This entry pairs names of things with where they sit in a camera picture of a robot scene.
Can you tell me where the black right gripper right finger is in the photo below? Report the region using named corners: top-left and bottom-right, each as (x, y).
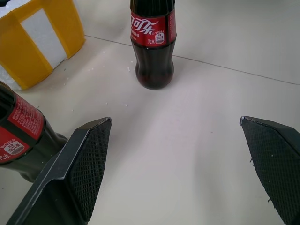
top-left (239, 116), bottom-right (300, 225)

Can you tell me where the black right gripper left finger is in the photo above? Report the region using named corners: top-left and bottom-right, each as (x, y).
top-left (6, 117), bottom-right (113, 225)

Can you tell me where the cola bottle with red label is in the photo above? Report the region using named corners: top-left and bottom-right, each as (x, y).
top-left (129, 0), bottom-right (177, 90)
top-left (0, 81), bottom-right (69, 184)

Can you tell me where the white foam box, yellow tape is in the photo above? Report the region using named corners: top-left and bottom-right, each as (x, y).
top-left (0, 0), bottom-right (86, 91)

